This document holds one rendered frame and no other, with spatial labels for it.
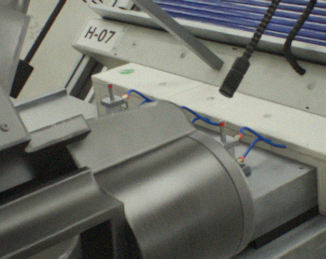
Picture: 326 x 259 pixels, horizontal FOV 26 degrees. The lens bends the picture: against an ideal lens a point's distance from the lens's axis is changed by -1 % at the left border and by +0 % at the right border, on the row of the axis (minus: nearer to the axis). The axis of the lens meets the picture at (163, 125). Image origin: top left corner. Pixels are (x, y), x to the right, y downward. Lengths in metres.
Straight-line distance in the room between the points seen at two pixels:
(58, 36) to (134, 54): 1.00
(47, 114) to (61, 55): 0.97
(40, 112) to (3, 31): 1.01
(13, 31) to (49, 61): 1.93
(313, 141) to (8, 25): 0.60
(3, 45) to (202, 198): 0.09
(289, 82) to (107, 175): 0.72
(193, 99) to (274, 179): 0.24
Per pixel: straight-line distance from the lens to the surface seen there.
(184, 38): 1.00
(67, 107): 1.27
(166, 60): 1.15
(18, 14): 0.26
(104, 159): 0.26
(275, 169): 0.81
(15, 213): 0.24
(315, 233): 0.78
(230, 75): 0.78
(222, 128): 0.77
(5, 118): 0.23
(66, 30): 2.21
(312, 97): 0.93
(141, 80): 1.09
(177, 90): 1.02
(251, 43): 0.80
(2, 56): 0.25
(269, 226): 0.78
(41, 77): 2.19
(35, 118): 1.24
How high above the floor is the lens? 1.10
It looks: 7 degrees up
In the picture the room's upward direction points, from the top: 29 degrees clockwise
